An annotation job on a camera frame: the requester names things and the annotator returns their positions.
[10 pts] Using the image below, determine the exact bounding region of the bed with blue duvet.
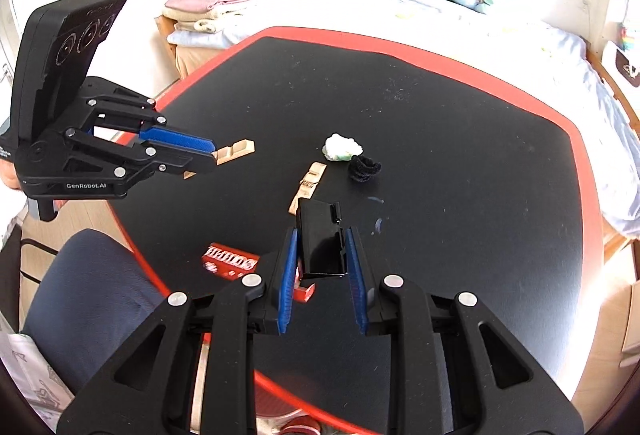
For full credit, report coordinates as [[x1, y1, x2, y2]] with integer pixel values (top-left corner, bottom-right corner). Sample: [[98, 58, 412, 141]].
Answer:
[[157, 0, 639, 238]]

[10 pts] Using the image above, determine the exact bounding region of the black plastic box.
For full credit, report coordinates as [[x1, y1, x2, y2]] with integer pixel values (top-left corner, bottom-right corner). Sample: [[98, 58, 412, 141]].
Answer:
[[296, 199, 347, 281]]

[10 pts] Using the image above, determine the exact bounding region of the pink plastic trash bin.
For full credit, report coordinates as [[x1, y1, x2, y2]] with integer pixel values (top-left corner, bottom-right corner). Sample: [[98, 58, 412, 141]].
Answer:
[[190, 334, 329, 435]]

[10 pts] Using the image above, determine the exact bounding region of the wooden clothespin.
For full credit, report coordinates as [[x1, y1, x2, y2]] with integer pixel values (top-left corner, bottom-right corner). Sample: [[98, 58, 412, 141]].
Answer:
[[182, 138, 255, 179], [288, 162, 326, 215]]

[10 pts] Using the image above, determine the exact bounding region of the red box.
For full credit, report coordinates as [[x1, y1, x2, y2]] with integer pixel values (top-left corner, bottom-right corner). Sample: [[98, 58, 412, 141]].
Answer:
[[200, 241, 317, 305]]

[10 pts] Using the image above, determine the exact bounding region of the person left leg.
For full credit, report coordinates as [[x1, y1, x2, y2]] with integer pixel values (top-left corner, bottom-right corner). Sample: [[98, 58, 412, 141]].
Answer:
[[22, 229, 164, 393]]

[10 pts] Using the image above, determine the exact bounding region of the folded towels stack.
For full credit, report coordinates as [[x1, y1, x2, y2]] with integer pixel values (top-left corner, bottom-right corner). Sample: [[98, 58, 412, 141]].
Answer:
[[162, 0, 254, 34]]

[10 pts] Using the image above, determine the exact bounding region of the small black piece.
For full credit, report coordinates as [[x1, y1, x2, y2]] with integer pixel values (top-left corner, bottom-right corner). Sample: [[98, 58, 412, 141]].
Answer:
[[347, 154, 382, 184]]

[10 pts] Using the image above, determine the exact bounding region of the red black low table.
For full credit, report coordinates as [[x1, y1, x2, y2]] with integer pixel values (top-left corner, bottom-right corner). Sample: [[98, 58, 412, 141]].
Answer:
[[113, 28, 602, 434]]

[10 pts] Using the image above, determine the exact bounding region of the green white paper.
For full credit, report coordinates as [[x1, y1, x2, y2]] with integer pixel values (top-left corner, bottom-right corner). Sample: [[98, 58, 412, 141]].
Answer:
[[322, 132, 363, 162]]

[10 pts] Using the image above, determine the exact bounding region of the person left hand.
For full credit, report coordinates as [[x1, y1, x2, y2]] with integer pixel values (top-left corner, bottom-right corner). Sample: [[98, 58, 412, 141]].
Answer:
[[0, 158, 21, 190]]

